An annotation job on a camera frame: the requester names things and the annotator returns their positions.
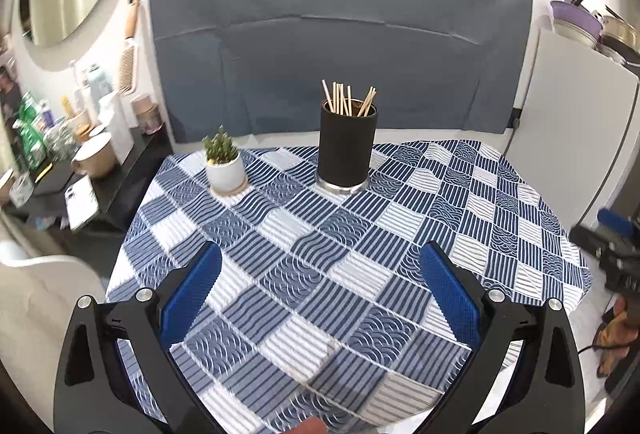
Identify grey backdrop cloth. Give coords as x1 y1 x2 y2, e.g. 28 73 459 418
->
146 0 535 145

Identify bunch of wooden chopsticks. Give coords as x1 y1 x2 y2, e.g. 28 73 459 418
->
321 80 377 118

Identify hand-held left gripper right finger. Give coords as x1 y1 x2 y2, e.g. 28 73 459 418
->
419 241 586 434

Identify black cylindrical utensil holder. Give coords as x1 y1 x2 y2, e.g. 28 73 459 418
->
316 98 379 195

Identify white refrigerator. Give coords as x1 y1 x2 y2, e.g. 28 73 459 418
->
512 26 640 235

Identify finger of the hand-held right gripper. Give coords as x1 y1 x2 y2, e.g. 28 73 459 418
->
570 225 626 265
597 208 640 245

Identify round wooden coaster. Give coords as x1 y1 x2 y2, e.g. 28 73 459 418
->
210 180 250 199

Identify printed photo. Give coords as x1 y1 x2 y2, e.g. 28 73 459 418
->
0 64 21 125

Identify white pump bottle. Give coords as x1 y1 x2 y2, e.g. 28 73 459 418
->
97 91 136 163

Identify person's left hand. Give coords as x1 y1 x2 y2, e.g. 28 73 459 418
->
295 416 329 434

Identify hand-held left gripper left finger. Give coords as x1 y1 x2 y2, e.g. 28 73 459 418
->
52 241 223 434

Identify metal cooking pot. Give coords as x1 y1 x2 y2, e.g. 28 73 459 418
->
600 16 640 65

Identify small potted succulent plant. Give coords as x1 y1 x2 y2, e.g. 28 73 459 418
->
201 125 247 192

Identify green packets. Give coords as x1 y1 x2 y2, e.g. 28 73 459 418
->
15 94 49 170

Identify purple colander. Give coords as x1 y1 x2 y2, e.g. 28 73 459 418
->
549 0 604 39

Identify wooden handled brush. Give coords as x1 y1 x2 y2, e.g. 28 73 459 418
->
124 0 142 39

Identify pale spray bottle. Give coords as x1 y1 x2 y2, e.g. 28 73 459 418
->
82 62 114 107

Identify person's right hand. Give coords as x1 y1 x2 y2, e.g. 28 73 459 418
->
611 297 640 355

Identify white chair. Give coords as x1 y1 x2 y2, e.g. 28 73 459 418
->
0 241 109 396

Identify pink jar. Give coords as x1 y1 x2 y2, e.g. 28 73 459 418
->
131 94 164 135

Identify cream mug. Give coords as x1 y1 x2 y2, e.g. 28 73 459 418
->
71 132 119 179

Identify grey bowl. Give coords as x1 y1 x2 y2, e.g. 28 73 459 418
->
552 21 599 50

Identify wooden paddle hairbrush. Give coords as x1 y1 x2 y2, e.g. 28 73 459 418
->
117 38 139 95

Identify blue patterned tablecloth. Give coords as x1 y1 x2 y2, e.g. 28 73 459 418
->
105 140 594 434

